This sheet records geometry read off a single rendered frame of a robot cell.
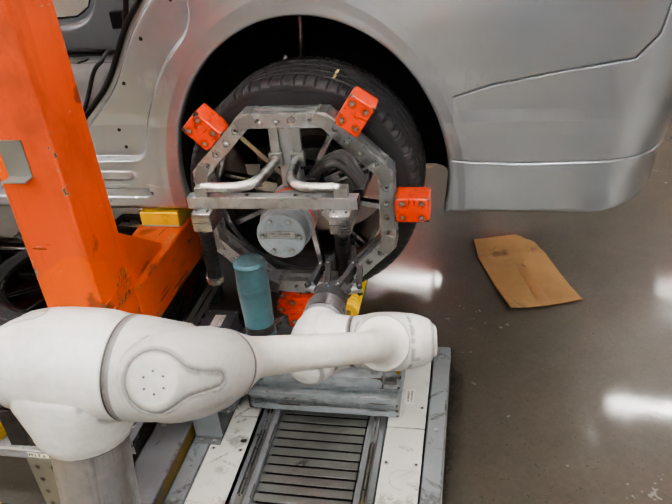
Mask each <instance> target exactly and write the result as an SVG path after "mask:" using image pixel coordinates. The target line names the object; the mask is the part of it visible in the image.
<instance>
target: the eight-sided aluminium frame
mask: <svg viewBox="0 0 672 504"><path fill-rule="evenodd" d="M338 113H339V111H338V110H336V109H335V108H334V107H333V106H332V105H330V104H329V105H322V104H319V105H283V106H257V105H255V106H246V107H245V108H244V109H243V110H242V111H241V112H240V113H239V114H238V115H237V116H236V118H235V119H234V120H233V121H232V124H231V125H230V126H229V127H228V128H227V130H226V131H225V132H224V133H223V135H222V136H221V137H220V138H219V140H218V141H217V142H216V143H215V144H214V146H213V147H212V148H211V149H210V151H209V152H208V153H207V154H206V155H205V156H204V157H203V158H202V160H201V161H200V162H199V163H198V164H197V167H196V168H195V169H194V170H193V177H194V181H193V182H195V186H196V185H197V184H200V183H201V182H217V178H216V173H215V168H216V167H217V165H218V164H219V163H220V162H221V161H222V159H223V158H224V157H225V156H226V155H227V153H228V152H229V151H230V150H231V149H232V147H233V146H234V145H235V144H236V143H237V141H238V140H239V139H240V138H241V137H242V135H243V134H244V133H245V132H246V131H247V129H268V127H277V128H290V127H300V128H322V129H323V130H324V131H325V132H326V133H327V134H329V135H330V136H331V137H332V138H333V139H334V140H336V141H337V142H338V143H339V144H340V145H341V146H342V147H344V148H345V149H346V150H347V151H348V152H350V153H351V154H352V155H353V156H354V157H355V158H356V159H357V160H358V161H360V162H361V163H362V164H363V165H364V166H365V167H366V168H368V169H369V170H370V171H371V172H372V173H373V174H374V175H376V176H377V177H378V194H379V211H380V228H381V235H379V236H378V237H377V238H376V239H375V240H374V241H373V242H372V243H371V244H369V245H368V246H367V247H366V248H365V249H364V250H363V251H362V252H361V253H360V254H358V255H357V256H358V264H359V263H362V264H363V276H364V275H365V274H367V273H368V272H369V271H370V270H371V269H372V268H373V267H375V266H376V265H377V264H378V263H379V262H380V261H381V260H383V259H384V258H385V257H386V256H387V255H390V253H391V252H392V251H393V250H394V249H395V248H396V246H397V241H398V237H399V235H398V230H399V227H398V222H396V221H395V203H394V199H395V195H396V191H397V189H396V172H397V171H396V166H395V161H394V160H392V159H391V158H390V157H389V155H388V154H386V153H385V152H383V151H382V150H381V149H380V148H379V147H378V146H377V145H376V144H374V143H373V142H372V141H371V140H370V139H369V138H368V137H366V136H365V135H364V134H363V133H362V132H360V134H359V135H358V137H354V136H353V135H351V134H350V133H349V132H347V131H346V130H344V129H343V128H341V127H340V126H338V125H336V124H335V119H336V117H337V115H338ZM291 119H294V121H292V120H291ZM213 232H214V237H215V242H216V247H217V251H218V252H219V253H220V254H221V255H223V256H224V257H225V258H226V259H228V260H229V261H230V262H231V263H233V262H234V261H235V260H236V259H237V258H238V257H239V256H241V255H244V254H248V253H256V252H255V251H253V250H252V249H251V248H250V247H248V246H247V245H246V244H245V243H243V242H242V241H241V240H240V239H238V238H237V237H236V236H235V235H233V234H232V233H231V232H230V231H228V230H227V229H226V225H225V220H224V216H223V218H222V219H221V221H220V222H219V224H218V225H217V227H216V228H215V229H214V231H213ZM256 254H257V253H256ZM266 269H267V274H268V278H269V284H270V291H273V292H276V293H278V292H279V290H281V291H287V292H302V293H306V292H305V285H304V284H305V283H306V282H307V281H308V280H309V279H310V277H311V275H312V273H313V271H314V270H283V269H276V268H275V267H273V266H272V265H271V264H270V263H268V262H267V261H266Z"/></svg>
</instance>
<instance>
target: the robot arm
mask: <svg viewBox="0 0 672 504"><path fill-rule="evenodd" d="M336 265H337V255H336V247H335V249H334V252H333V255H332V256H329V257H328V258H327V259H325V263H324V264H323V263H322V262H319V263H318V264H317V266H316V268H315V270H314V271H313V273H312V275H311V277H310V279H309V280H308V281H307V282H306V283H305V284H304V285H305V292H306V294H310V293H311V292H312V293H314V295H313V296H312V297H310V299H309V300H308V302H307V304H306V307H305V310H304V311H303V314H302V316H301V317H300V318H299V319H298V321H297V322H296V324H295V326H294V328H293V330H292V333H291V335H275V336H248V335H245V334H242V333H239V332H237V331H235V330H232V329H226V328H219V327H214V326H198V327H196V326H195V325H193V324H191V323H187V322H182V321H176V320H171V319H165V318H160V317H155V316H150V315H142V314H134V313H128V312H124V311H120V310H116V309H108V308H95V307H50V308H43V309H38V310H34V311H30V312H28V313H25V314H23V315H22V316H20V317H18V318H16V319H13V320H11V321H9V322H7V323H6V324H4V325H2V326H0V404H1V405H2V406H4V407H5V408H9V409H11V411H12V413H13V414H14V416H15V417H16V418H17V419H18V421H19V422H20V423H21V425H22V426H23V427H24V429H25V430H26V431H27V433H28V434H29V435H30V437H31V438H32V439H33V441H34V443H35V444H36V446H37V447H38V448H39V449H40V450H41V451H43V452H44V453H45V454H47V455H48V456H50V457H51V462H52V466H53V471H54V475H55V479H56V484H57V488H58V493H59V497H60V501H61V504H141V501H140V495H139V489H138V484H137V478H136V472H135V467H134V461H133V455H132V450H131V444H130V438H129V432H130V431H131V429H132V426H133V424H134V422H158V423H169V424H173V423H183V422H188V421H193V420H196V419H200V418H203V417H206V416H209V415H212V414H214V413H217V412H219V411H221V410H224V409H226V408H227V407H229V406H230V405H232V404H233V403H234V402H235V401H236V400H238V399H239V398H241V397H242V396H244V395H245V394H246V393H247V392H248V391H249V390H250V389H251V387H252V386H253V385H254V384H255V383H256V382H257V381H258V380H259V379H261V378H264V377H268V376H273V375H280V374H287V373H291V375H292V376H293V377H294V378H295V379H296V380H297V381H299V382H301V383H303V384H306V385H316V384H319V383H321V382H322V381H324V380H325V379H327V378H328V377H329V376H331V375H332V373H333V372H336V371H339V370H342V369H345V368H352V367H358V368H366V369H368V370H371V371H384V372H391V371H403V370H406V369H413V368H417V367H421V366H423V365H426V364H428V363H429V362H431V361H432V360H433V358H434V357H435V356H436V355H437V330H436V326H435V325H434V324H433V323H432V322H431V321H430V320H429V319H427V318H425V317H423V316H420V315H416V314H412V313H400V312H376V313H369V314H365V315H357V316H348V315H347V314H346V305H347V301H348V299H349V298H350V297H351V295H352V294H356V293H357V294H358V295H359V296H361V295H363V289H362V279H363V264H362V263H359V264H358V256H357V254H356V246H353V247H352V250H351V253H350V256H349V259H348V268H347V269H346V271H345V272H344V274H343V275H342V276H340V278H339V279H338V280H331V269H332V271H335V269H336ZM323 271H325V276H324V282H323V283H321V284H319V285H318V286H317V284H318V282H319V280H320V278H321V276H322V274H323ZM354 274H356V277H355V283H354V285H353V286H352V288H351V289H350V287H349V286H348V284H349V283H350V281H351V279H352V278H353V276H354Z"/></svg>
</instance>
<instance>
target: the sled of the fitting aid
mask: <svg viewBox="0 0 672 504"><path fill-rule="evenodd" d="M405 371H406V370H403V371H391V372H386V375H385V380H384V386H383V389H371V388H355V387H339V386H323V385H306V384H291V383H275V382H263V378H261V379H259V380H258V381H257V382H256V383H255V384H254V385H253V386H252V387H251V389H250V390H249V391H248V392H247V395H248V400H249V405H250V407H255V408H269V409H283V410H297V411H311V412H326V413H340V414H354V415H368V416H382V417H397V418H399V412H400V405H401V398H402V391H403V384H404V378H405Z"/></svg>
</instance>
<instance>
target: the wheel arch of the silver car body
mask: <svg viewBox="0 0 672 504"><path fill-rule="evenodd" d="M296 16H303V18H304V36H305V53H306V56H313V57H314V58H315V57H316V56H319V57H322V58H324V57H328V58H330V59H331V60H332V59H338V60H340V62H342V61H345V62H348V63H350V64H351V65H352V66H353V65H355V66H358V67H359V69H364V70H366V71H367V73H371V74H373V75H374V78H376V77H377V78H379V79H380V80H381V83H382V82H384V83H385V84H386V85H388V86H389V89H392V90H393V91H394V92H395V93H396V96H399V98H400V99H401V100H402V101H403V102H404V104H403V105H406V107H407V108H408V112H410V113H411V114H412V116H413V118H414V122H416V124H417V126H418V128H417V129H419V131H420V134H421V138H422V141H423V146H424V150H425V158H426V161H425V162H426V163H437V164H440V165H443V166H445V167H446V168H447V171H448V178H447V187H446V196H445V206H444V210H445V211H447V212H448V209H449V206H450V201H451V195H452V185H453V171H452V159H451V152H450V146H449V142H448V138H447V134H446V130H445V127H444V124H443V121H442V119H441V116H440V114H439V111H438V109H437V107H436V105H435V103H434V101H433V99H432V97H431V95H430V93H429V92H428V90H427V88H426V87H425V85H424V84H423V82H422V81H421V79H420V78H419V77H418V75H417V74H416V73H415V71H414V70H413V69H412V68H411V67H410V66H409V64H408V63H407V62H406V61H405V60H404V59H403V58H402V57H401V56H400V55H399V54H398V53H397V52H396V51H395V50H393V49H392V48H391V47H390V46H389V45H387V44H386V43H385V42H384V41H382V40H381V39H379V38H378V37H376V36H375V35H373V34H372V33H370V32H368V31H367V30H365V29H363V28H361V27H359V26H357V25H355V24H353V23H350V22H348V21H345V20H343V19H340V18H337V17H333V16H329V15H325V14H320V13H313V12H282V13H275V14H271V15H266V16H263V17H260V18H257V19H254V20H251V21H249V22H247V23H245V24H243V25H241V26H239V27H237V28H236V29H234V30H232V31H231V32H229V33H228V34H227V35H225V36H224V37H223V38H221V39H220V40H219V41H218V42H217V43H216V44H215V45H214V46H213V47H212V48H211V49H210V50H209V51H208V52H207V53H206V54H205V56H204V57H203V58H202V59H201V61H200V62H199V64H198V65H197V67H196V68H195V70H194V72H193V73H192V75H191V77H190V79H189V81H188V83H187V85H186V88H185V90H184V93H183V96H182V99H181V102H180V106H179V110H178V115H177V121H176V130H175V157H176V166H177V172H178V177H179V181H180V185H181V189H182V192H183V195H184V197H185V200H186V196H187V195H188V194H189V193H191V192H193V191H192V186H191V162H192V161H191V158H192V153H193V148H194V145H195V141H194V140H193V139H191V138H190V137H189V136H188V135H186V134H185V133H184V132H183V131H182V130H181V129H182V127H183V126H184V125H185V123H186V122H187V121H188V120H189V118H190V117H191V116H192V114H193V113H194V112H195V111H196V110H197V109H198V108H199V107H200V106H201V105H202V104H203V103H205V104H207V105H208V106H209V107H210V108H211V109H213V110H215V108H216V107H217V106H218V105H219V104H220V103H221V102H222V101H223V100H224V99H225V98H226V97H227V96H228V95H229V94H230V93H231V92H232V91H233V90H234V89H235V88H236V87H237V86H238V85H239V84H240V83H241V82H242V81H243V80H245V78H247V77H248V76H249V75H251V74H252V73H254V72H255V71H257V70H258V69H260V68H262V67H264V66H266V65H269V64H271V63H273V62H278V61H279V60H283V57H284V55H287V56H288V58H287V59H289V58H293V57H296V58H297V57H299V49H298V33H297V18H296ZM247 135H248V136H249V137H250V138H251V139H253V140H254V141H255V142H256V143H257V144H258V145H259V146H260V147H263V145H264V144H266V143H267V142H268V140H269V135H268V129H248V131H247ZM244 159H245V164H258V162H257V154H255V153H254V152H253V151H252V150H251V149H250V148H249V147H248V146H246V145H244Z"/></svg>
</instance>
